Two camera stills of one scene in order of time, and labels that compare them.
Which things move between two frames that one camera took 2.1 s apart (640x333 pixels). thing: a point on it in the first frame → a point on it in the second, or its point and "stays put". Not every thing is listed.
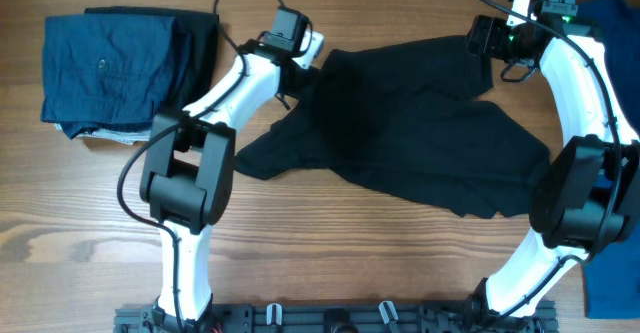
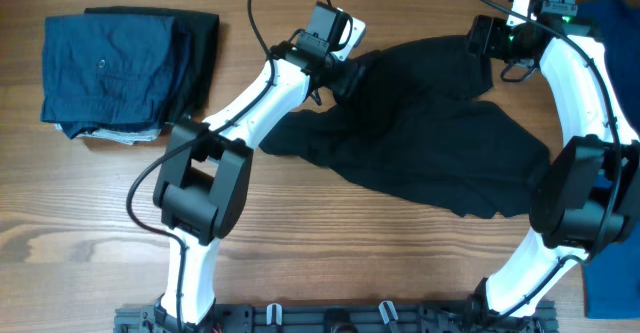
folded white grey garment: (124, 136) stays put
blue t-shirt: (612, 276) stays put
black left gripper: (310, 78) → (348, 76)
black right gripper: (495, 27) stays put
